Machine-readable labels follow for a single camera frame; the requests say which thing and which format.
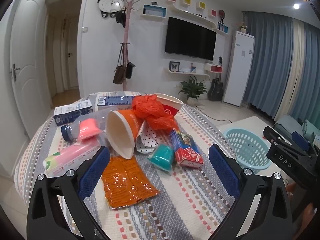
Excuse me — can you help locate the striped woven tablecloth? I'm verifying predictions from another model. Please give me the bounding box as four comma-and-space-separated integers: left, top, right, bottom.
14, 91, 241, 240

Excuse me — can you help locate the low white wall shelf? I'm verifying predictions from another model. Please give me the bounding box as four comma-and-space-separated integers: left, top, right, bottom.
163, 68, 211, 79

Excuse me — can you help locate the pink tube package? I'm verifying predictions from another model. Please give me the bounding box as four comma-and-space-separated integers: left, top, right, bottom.
44, 135, 107, 178

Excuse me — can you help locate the panda wall clock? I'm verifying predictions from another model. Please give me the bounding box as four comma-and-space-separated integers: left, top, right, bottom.
97, 0, 126, 18

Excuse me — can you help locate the teal plastic laundry basket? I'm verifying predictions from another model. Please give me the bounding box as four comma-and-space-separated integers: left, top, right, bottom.
222, 127, 272, 171

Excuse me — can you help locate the black shoulder bag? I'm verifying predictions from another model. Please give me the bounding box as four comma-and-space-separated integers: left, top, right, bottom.
125, 60, 136, 79

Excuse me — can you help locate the curved white wall shelf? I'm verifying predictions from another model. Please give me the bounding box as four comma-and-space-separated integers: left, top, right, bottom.
172, 4, 227, 34

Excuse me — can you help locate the orange snack wrapper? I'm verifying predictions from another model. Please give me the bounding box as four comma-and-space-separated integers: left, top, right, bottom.
101, 156, 161, 209

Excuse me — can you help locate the orange paper cup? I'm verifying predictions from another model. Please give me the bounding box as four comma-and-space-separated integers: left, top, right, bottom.
105, 109, 146, 160

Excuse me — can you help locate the black acoustic guitar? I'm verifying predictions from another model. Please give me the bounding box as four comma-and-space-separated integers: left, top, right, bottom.
208, 73, 224, 102

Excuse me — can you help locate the white hallway door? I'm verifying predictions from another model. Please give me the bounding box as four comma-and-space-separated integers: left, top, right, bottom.
66, 17, 81, 90

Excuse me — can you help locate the red white paper cup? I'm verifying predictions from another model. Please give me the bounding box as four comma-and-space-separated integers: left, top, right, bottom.
152, 93, 184, 118

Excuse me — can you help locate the brown shoulder bag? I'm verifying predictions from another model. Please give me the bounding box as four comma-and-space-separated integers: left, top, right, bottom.
113, 43, 127, 85

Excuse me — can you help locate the blue cream curtain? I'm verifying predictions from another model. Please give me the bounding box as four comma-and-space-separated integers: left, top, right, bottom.
242, 11, 320, 131

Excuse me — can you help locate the clear bottle blue cap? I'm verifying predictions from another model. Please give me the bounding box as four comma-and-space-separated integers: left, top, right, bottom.
61, 111, 118, 143

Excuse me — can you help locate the white blue box shelf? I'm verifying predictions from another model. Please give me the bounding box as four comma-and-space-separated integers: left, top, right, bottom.
143, 4, 167, 18

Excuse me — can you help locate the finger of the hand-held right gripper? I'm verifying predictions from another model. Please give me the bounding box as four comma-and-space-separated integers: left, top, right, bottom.
292, 131, 310, 152
263, 126, 292, 147

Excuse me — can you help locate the polka dot paper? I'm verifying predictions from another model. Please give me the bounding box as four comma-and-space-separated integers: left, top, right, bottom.
135, 121, 161, 154

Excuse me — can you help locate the white room door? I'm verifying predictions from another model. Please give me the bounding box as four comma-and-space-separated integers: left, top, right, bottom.
7, 0, 54, 180

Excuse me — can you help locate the green potted plant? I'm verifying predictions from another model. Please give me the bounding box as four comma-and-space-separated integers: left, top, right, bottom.
178, 76, 208, 104

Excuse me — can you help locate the small blue white milk carton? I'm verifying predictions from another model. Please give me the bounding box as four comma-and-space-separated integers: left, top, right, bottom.
53, 98, 94, 127

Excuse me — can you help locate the orange plastic bag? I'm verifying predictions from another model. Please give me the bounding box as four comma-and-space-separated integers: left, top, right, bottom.
132, 94, 178, 132

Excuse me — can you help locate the blue red cardboard box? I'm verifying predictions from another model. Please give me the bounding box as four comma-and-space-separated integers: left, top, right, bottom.
170, 128, 204, 169

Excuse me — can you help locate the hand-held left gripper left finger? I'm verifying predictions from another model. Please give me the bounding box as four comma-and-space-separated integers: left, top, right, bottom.
26, 145, 112, 240

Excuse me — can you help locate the floor cable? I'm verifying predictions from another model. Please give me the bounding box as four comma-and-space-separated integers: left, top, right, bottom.
194, 102, 233, 123

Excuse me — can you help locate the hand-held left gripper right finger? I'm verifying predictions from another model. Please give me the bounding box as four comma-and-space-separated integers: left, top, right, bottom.
209, 144, 300, 240

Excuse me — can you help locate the red white box shelf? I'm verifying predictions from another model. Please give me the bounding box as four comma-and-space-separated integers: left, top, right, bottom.
203, 63, 223, 74

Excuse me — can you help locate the pink coat rack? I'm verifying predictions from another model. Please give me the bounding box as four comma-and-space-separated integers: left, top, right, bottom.
119, 0, 148, 92

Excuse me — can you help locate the teal plastic cup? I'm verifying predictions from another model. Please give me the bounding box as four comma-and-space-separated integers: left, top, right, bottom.
148, 144, 175, 172

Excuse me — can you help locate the black cap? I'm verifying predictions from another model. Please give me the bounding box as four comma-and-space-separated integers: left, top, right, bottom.
115, 9, 126, 28

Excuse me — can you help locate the large blue white milk carton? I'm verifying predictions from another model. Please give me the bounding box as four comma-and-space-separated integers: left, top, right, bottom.
97, 95, 144, 112

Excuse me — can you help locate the black wall television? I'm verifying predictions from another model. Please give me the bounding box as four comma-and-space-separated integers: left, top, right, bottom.
164, 16, 217, 61

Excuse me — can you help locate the metal door handle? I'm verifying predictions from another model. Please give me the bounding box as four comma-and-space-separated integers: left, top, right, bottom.
9, 64, 21, 82

